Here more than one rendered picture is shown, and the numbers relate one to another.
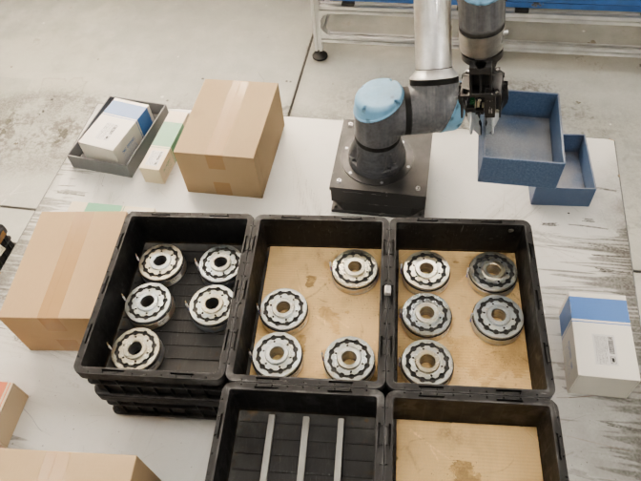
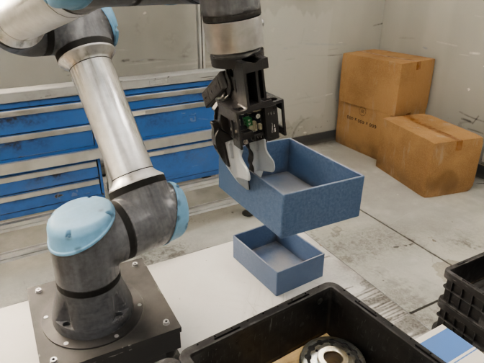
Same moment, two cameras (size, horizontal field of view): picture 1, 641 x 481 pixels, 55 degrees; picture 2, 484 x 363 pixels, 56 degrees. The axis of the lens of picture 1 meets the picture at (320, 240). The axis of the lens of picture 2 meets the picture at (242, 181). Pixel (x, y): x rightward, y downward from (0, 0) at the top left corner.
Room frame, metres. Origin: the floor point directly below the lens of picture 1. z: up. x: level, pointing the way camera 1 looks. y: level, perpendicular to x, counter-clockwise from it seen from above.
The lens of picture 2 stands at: (0.43, 0.11, 1.41)
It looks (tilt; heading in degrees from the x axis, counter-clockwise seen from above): 25 degrees down; 316
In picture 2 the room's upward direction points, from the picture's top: straight up
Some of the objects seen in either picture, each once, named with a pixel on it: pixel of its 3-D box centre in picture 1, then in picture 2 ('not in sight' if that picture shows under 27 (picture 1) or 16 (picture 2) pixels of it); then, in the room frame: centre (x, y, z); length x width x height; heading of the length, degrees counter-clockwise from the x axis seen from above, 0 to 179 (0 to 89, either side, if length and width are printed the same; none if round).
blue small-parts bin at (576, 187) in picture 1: (558, 169); (276, 255); (1.08, -0.66, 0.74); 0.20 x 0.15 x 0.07; 168
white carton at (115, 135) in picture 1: (118, 134); not in sight; (1.41, 0.56, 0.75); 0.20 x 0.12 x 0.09; 153
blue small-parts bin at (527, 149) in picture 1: (519, 136); (286, 181); (0.86, -0.42, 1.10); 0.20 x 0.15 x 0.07; 165
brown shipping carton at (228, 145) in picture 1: (233, 136); not in sight; (1.30, 0.21, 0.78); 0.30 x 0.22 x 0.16; 165
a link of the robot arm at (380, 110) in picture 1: (381, 112); (87, 240); (1.12, -0.18, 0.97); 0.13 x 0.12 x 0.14; 88
